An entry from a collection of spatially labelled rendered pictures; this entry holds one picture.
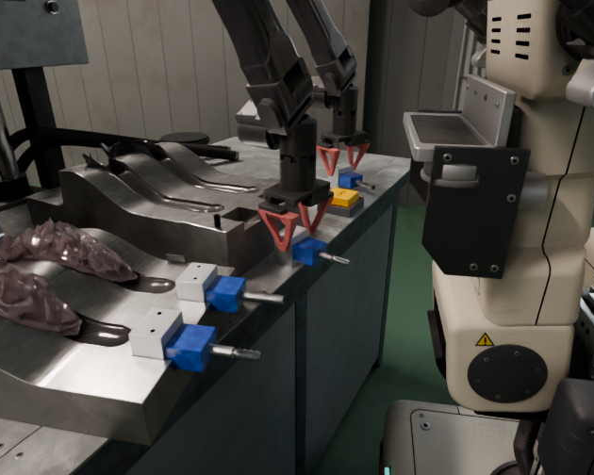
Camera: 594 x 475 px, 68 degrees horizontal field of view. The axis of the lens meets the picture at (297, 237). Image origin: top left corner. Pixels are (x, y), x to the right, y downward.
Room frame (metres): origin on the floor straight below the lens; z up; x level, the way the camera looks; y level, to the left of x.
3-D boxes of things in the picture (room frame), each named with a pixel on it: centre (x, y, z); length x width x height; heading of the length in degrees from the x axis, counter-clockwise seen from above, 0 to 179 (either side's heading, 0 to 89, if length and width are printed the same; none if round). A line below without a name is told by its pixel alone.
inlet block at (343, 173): (1.04, -0.14, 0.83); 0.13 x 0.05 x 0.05; 38
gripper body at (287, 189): (0.67, 0.00, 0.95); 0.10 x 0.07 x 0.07; 144
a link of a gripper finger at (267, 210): (0.66, 0.01, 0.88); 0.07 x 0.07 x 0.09; 54
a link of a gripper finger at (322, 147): (1.06, -0.09, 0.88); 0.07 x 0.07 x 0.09; 38
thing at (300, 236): (0.66, -0.03, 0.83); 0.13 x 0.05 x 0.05; 54
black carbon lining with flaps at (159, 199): (0.82, 0.25, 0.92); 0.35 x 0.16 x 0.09; 61
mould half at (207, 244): (0.83, 0.26, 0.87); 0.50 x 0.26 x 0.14; 61
